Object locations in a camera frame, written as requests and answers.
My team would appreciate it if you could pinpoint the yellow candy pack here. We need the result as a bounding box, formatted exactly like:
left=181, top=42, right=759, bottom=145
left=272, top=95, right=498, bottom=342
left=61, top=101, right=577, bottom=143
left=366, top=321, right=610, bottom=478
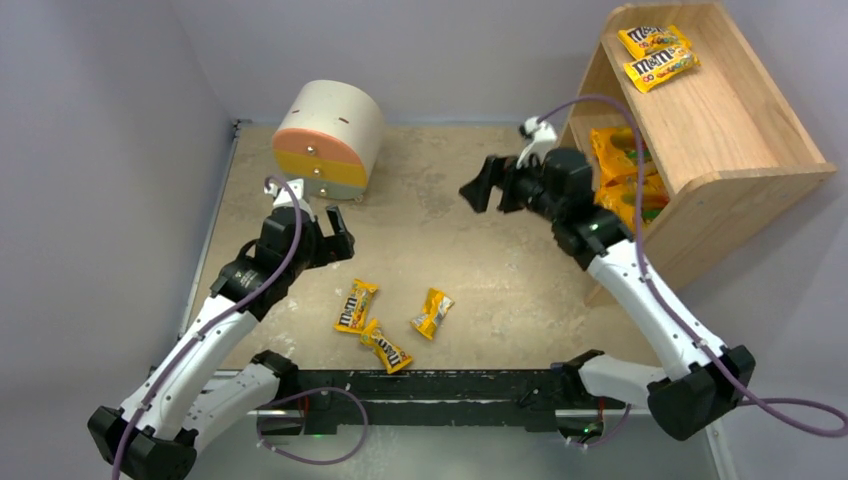
left=617, top=25, right=692, bottom=59
left=410, top=288, right=455, bottom=341

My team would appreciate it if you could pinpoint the wooden shelf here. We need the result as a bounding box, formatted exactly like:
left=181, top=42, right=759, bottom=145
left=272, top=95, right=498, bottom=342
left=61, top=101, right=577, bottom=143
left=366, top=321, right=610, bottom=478
left=578, top=2, right=837, bottom=289

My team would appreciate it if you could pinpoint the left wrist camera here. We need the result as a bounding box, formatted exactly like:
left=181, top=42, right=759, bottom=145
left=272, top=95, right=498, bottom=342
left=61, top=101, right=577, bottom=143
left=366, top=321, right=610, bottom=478
left=264, top=177, right=315, bottom=218

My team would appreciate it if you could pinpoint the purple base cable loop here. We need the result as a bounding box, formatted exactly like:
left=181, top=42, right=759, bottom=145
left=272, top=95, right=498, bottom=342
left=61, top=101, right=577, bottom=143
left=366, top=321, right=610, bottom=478
left=255, top=388, right=370, bottom=466

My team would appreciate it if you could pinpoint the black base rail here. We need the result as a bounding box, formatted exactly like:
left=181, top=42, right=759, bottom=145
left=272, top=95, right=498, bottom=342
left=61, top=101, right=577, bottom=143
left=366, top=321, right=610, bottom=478
left=261, top=368, right=624, bottom=436

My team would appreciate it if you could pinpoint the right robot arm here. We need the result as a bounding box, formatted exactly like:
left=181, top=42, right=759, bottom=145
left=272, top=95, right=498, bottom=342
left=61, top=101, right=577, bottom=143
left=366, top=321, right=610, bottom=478
left=458, top=148, right=755, bottom=441

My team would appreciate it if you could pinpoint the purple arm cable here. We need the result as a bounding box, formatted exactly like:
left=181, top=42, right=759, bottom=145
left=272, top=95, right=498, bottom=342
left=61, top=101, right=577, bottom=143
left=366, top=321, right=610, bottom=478
left=536, top=93, right=848, bottom=439
left=109, top=175, right=306, bottom=480

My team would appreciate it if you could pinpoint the yellow M&M pack front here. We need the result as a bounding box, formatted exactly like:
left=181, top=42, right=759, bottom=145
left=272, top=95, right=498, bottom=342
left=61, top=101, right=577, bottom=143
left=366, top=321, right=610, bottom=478
left=360, top=318, right=413, bottom=374

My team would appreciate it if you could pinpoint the yellow m&m pack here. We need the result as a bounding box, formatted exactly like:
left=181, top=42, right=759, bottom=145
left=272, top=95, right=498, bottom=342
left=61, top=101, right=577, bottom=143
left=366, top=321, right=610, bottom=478
left=360, top=318, right=413, bottom=374
left=333, top=279, right=379, bottom=334

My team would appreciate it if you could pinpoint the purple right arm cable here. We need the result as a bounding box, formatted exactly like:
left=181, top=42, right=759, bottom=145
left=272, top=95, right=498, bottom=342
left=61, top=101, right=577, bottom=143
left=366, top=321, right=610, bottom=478
left=536, top=93, right=848, bottom=439

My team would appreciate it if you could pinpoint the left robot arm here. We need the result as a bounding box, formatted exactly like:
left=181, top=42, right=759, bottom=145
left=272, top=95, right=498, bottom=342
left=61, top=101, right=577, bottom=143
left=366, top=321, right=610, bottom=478
left=87, top=206, right=355, bottom=479

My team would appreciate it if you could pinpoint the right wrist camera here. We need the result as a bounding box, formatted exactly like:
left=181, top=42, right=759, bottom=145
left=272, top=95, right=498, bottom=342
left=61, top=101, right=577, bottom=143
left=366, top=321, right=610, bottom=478
left=516, top=116, right=559, bottom=169

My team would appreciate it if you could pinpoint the large orange candy bag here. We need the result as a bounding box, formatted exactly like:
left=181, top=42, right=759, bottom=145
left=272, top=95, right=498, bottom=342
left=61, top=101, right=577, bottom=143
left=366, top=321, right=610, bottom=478
left=594, top=182, right=669, bottom=231
left=589, top=126, right=639, bottom=187

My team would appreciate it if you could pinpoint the round pastel drawer cabinet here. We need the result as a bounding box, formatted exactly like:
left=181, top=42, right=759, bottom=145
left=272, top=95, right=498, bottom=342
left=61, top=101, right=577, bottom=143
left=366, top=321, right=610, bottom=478
left=271, top=80, right=386, bottom=201

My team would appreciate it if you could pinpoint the yellow candy pack horizontal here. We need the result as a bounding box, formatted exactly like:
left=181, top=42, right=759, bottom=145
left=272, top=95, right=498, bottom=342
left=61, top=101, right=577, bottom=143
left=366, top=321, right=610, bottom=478
left=623, top=46, right=700, bottom=93

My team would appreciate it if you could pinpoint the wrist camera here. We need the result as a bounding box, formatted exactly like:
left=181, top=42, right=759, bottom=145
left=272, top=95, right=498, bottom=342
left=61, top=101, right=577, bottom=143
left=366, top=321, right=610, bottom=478
left=516, top=116, right=559, bottom=169
left=264, top=177, right=315, bottom=218

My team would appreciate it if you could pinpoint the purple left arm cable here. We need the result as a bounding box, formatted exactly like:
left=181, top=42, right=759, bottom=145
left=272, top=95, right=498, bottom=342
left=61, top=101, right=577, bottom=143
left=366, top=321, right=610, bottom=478
left=109, top=175, right=306, bottom=480

